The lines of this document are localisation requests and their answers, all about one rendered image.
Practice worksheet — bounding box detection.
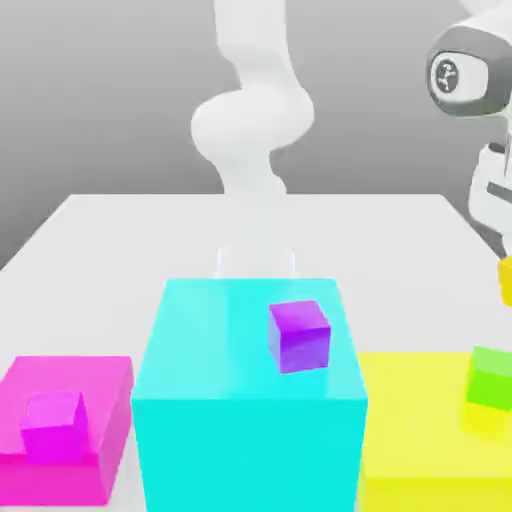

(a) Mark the large cyan box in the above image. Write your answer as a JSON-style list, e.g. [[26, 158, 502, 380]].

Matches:
[[130, 277, 370, 512]]

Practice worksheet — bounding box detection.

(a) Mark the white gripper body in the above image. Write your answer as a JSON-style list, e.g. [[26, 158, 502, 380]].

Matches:
[[468, 158, 512, 258]]

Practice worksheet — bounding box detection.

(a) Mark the small magenta cube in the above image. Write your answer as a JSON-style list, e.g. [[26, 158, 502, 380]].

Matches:
[[19, 390, 92, 466]]

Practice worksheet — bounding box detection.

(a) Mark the small purple cube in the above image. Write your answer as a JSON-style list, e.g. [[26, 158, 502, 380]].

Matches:
[[267, 299, 333, 376]]

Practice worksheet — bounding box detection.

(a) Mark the large yellow box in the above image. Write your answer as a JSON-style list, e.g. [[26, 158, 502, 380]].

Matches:
[[356, 351, 512, 512]]

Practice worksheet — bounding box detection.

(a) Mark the small orange cube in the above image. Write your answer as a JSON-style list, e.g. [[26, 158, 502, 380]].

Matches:
[[497, 255, 512, 308]]

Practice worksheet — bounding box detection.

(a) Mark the small green cube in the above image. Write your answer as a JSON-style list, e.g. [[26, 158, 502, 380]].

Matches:
[[465, 345, 512, 414]]

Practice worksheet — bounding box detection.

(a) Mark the large magenta box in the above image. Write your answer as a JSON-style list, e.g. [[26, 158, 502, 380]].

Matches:
[[0, 354, 135, 508]]

